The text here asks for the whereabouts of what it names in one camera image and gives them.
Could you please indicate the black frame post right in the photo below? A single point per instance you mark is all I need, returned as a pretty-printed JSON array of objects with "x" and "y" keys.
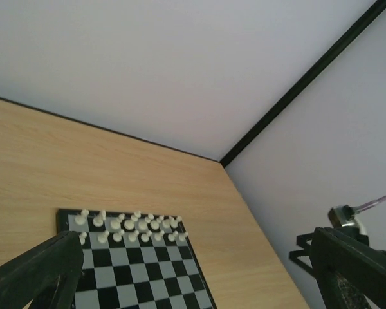
[{"x": 352, "y": 33}]

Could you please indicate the black and grey chessboard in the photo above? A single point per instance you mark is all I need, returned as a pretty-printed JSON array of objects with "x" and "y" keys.
[{"x": 157, "y": 274}]

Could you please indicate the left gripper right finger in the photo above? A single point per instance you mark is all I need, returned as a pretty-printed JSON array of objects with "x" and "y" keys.
[{"x": 348, "y": 273}]

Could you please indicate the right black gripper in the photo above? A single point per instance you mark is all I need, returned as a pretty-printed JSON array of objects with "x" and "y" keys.
[{"x": 304, "y": 242}]

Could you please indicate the white chess piece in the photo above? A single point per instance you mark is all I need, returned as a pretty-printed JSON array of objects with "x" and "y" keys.
[
  {"x": 154, "y": 225},
  {"x": 116, "y": 222},
  {"x": 130, "y": 222},
  {"x": 99, "y": 219},
  {"x": 166, "y": 222},
  {"x": 175, "y": 221},
  {"x": 81, "y": 218},
  {"x": 144, "y": 221}
]

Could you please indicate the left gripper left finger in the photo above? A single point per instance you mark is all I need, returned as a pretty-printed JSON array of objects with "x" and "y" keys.
[{"x": 45, "y": 276}]

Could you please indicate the white chess pawn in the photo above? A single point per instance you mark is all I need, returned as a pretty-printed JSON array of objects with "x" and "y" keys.
[
  {"x": 82, "y": 237},
  {"x": 118, "y": 236},
  {"x": 159, "y": 235},
  {"x": 172, "y": 236},
  {"x": 183, "y": 236},
  {"x": 133, "y": 236},
  {"x": 146, "y": 236},
  {"x": 103, "y": 237}
]

